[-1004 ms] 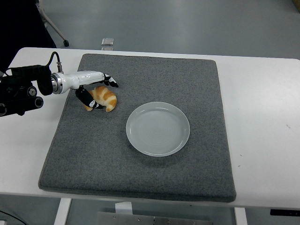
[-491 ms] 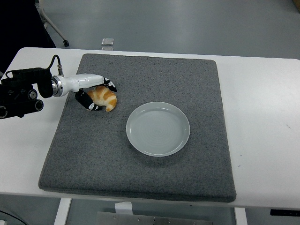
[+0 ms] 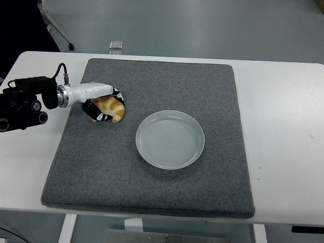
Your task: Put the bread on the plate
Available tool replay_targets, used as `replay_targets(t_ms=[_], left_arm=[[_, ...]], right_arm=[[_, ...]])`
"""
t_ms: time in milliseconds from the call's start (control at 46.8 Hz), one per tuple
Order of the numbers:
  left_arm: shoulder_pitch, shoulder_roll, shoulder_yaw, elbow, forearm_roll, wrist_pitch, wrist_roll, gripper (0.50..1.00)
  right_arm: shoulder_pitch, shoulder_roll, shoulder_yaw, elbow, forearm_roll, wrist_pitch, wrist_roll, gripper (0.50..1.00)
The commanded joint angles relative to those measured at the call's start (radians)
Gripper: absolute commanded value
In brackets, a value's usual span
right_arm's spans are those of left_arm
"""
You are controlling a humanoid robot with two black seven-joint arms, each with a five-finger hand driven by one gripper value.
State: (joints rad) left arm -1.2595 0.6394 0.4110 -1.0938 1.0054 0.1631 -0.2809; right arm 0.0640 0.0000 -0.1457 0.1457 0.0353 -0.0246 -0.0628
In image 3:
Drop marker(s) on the grey felt mat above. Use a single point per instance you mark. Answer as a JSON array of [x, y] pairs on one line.
[[152, 187]]

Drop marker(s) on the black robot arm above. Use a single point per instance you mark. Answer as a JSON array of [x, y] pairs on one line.
[[22, 111]]

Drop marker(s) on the white chair leg with caster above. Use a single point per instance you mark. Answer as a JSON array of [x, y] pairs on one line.
[[59, 27]]

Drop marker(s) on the white table leg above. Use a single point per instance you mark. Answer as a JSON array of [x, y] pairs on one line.
[[260, 234], [67, 229]]

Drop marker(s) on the silver floor socket box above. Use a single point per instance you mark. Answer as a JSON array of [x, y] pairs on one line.
[[116, 45]]

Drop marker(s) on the golden croissant bread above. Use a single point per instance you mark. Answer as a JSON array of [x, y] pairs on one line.
[[115, 108]]

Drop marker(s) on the pale grey round plate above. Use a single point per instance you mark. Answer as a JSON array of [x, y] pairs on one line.
[[170, 140]]

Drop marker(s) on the black table control panel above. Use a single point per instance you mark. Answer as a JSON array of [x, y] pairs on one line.
[[307, 229]]

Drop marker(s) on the grey metal plate with screws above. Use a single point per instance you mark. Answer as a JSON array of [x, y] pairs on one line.
[[152, 236]]

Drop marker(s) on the brown object at floor edge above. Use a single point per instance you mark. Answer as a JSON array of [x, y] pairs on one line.
[[320, 4]]

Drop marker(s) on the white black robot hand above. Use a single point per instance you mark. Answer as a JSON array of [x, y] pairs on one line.
[[91, 91]]

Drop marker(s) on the person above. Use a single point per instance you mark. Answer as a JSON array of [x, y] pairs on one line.
[[20, 25]]

